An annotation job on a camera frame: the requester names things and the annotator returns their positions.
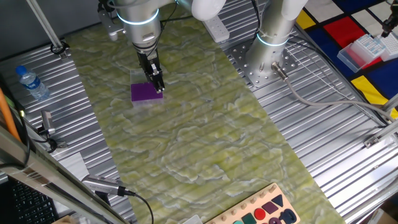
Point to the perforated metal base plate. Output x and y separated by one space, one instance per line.
258 79

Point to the wooden shape puzzle board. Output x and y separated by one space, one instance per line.
248 209

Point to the slanted aluminium post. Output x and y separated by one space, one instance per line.
46 26

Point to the clear plastic water bottle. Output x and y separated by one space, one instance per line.
32 84

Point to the red circle puzzle piece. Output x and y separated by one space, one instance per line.
260 213

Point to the navy oblong puzzle piece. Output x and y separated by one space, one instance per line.
280 214

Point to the brown cardboard box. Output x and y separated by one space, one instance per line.
385 217

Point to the colourful checkered cloth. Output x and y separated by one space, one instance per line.
342 31

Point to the wide aluminium frame beam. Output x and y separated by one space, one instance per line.
46 177

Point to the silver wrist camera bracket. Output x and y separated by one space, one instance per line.
109 25

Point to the orange pole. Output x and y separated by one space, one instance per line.
7 115

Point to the clear-lidded white tip box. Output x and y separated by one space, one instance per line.
370 46

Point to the slim aluminium extrusion rail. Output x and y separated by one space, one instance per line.
385 132

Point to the black AG-95 gripper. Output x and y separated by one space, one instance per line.
148 62

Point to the white plastic container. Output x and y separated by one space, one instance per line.
193 220

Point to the teal puzzle piece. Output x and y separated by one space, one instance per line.
238 222

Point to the navy triangle puzzle piece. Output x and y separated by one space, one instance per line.
278 199

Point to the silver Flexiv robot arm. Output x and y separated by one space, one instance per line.
140 12

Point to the black computer keyboard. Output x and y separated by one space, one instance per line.
31 205

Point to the green square puzzle piece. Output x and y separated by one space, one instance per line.
248 219

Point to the long silver depth camera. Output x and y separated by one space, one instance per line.
102 185

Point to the white power strip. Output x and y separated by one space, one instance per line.
216 28

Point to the small silver camera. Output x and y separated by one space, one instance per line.
47 119

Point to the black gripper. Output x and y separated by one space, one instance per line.
391 21

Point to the green marble pattern mat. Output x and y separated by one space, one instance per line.
202 124

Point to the purple square puzzle piece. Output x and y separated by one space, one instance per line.
270 207

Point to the white paper sheet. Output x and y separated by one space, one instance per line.
74 165

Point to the purple pipette tip box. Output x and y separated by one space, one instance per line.
146 93

